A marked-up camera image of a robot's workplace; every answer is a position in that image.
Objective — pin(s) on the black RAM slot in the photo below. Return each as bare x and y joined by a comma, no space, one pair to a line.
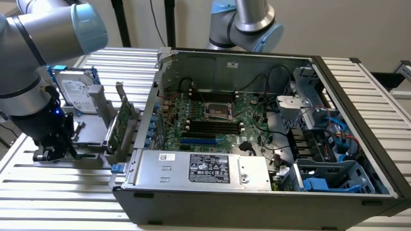
213,131
213,124
213,121
213,93
213,127

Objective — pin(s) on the grey parts rack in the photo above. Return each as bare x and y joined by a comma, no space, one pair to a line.
96,120

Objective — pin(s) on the silver hard disk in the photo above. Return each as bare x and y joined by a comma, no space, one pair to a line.
73,89

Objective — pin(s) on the slim black stand pole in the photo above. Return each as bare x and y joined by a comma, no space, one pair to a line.
169,21

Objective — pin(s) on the green graphics card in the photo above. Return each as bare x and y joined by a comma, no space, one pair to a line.
121,120

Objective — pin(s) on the black block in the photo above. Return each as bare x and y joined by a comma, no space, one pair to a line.
384,80

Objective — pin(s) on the black open PC case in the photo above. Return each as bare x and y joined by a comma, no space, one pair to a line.
224,207

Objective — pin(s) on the blue expansion slot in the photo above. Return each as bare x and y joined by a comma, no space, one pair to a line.
199,141

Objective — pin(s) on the green motherboard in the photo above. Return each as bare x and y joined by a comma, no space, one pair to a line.
248,125

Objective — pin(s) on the aluminium profile rail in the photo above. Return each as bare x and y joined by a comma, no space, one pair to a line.
400,79

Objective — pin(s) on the blue case latch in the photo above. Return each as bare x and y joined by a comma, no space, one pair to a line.
117,168

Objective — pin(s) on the blue disk caddy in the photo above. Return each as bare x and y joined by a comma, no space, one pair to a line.
95,77

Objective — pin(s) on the silver power supply unit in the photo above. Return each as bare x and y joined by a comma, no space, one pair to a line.
176,173

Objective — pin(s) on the blue disk bay clip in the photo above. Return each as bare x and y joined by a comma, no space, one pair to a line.
316,184

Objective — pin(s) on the grey fan bracket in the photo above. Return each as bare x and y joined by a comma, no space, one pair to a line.
288,103

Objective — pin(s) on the grey metal disk bay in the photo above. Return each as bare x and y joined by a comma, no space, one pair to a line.
308,96

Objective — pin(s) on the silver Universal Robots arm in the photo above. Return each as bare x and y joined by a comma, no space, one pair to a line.
39,38

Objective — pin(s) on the black table end cap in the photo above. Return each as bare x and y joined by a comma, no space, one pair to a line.
355,60

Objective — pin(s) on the thick black stand pole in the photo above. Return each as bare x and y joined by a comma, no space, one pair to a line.
121,21

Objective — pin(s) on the metal CPU socket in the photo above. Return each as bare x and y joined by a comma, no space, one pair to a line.
216,111

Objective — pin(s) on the grey plastic disk bay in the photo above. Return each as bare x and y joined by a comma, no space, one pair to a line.
340,173

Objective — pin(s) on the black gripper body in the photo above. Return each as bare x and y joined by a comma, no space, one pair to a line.
44,127

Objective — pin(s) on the black expansion slot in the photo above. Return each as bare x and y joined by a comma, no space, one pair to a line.
199,134

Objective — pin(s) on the black finned heatsink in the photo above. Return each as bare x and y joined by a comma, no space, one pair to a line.
300,143

